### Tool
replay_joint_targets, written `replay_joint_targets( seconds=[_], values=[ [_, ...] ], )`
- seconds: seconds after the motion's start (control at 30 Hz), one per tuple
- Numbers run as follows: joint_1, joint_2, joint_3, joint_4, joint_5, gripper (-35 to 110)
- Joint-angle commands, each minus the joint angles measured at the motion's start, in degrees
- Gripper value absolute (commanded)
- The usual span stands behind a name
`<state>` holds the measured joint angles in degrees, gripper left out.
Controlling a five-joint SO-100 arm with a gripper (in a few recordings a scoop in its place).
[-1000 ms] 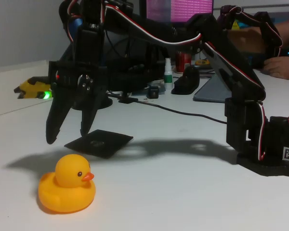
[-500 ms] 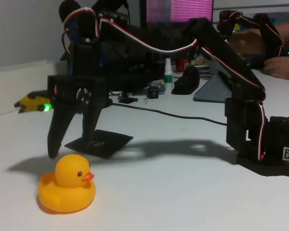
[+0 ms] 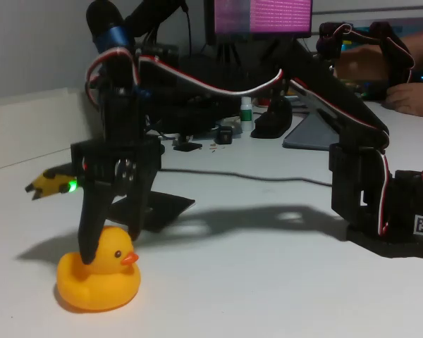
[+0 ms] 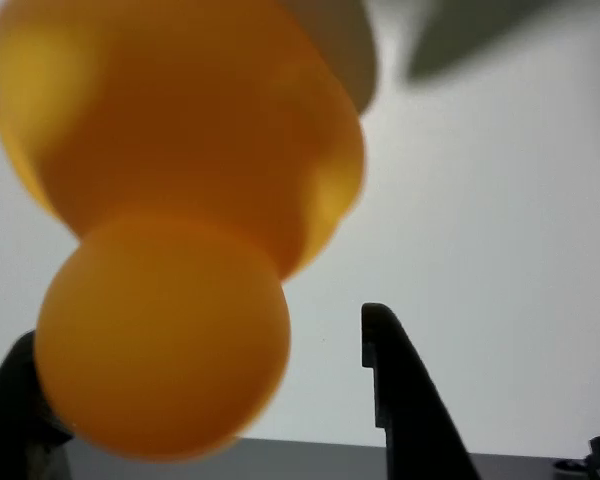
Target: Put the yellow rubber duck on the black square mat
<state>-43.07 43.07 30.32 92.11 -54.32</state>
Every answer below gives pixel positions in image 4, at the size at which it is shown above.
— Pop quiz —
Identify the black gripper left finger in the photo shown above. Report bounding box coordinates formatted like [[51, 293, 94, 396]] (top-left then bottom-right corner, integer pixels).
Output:
[[0, 329, 75, 480]]

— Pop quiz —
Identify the yellow rubber duck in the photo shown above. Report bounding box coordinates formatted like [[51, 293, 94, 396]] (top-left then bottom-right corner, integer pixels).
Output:
[[0, 0, 369, 464]]

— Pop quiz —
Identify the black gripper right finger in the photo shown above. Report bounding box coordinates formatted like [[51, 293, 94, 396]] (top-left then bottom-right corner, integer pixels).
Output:
[[360, 302, 482, 480]]

